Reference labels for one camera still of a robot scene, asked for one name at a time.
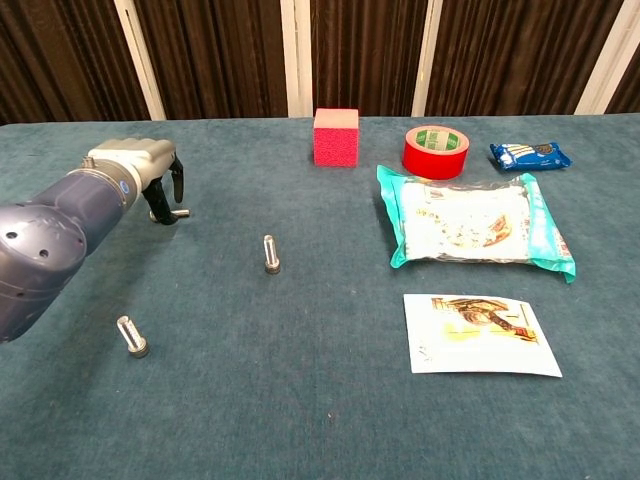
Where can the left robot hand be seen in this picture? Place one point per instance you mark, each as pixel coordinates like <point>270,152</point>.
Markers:
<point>135,152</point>

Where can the silver bolt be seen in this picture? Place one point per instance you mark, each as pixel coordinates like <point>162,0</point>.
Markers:
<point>183,213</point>
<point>270,252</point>
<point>131,337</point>

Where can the dark brown pleated curtain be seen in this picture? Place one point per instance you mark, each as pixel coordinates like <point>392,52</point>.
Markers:
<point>225,55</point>

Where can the pink red foam cube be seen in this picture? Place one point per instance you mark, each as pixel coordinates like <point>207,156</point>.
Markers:
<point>336,142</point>

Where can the teal felt table cover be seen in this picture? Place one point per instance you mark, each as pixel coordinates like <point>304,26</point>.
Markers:
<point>300,325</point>

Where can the red tape roll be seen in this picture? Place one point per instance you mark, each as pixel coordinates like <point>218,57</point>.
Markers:
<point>430,165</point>

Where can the teal white snack bag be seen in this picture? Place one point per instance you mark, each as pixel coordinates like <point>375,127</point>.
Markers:
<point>465,222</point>

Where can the white printed card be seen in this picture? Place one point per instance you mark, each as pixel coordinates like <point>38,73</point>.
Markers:
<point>475,345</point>

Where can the blue cookie packet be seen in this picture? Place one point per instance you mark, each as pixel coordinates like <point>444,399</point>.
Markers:
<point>530,156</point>

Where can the white frame post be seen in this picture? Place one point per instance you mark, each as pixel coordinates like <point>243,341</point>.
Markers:
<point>427,60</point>
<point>140,60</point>
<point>607,60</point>
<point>296,60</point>

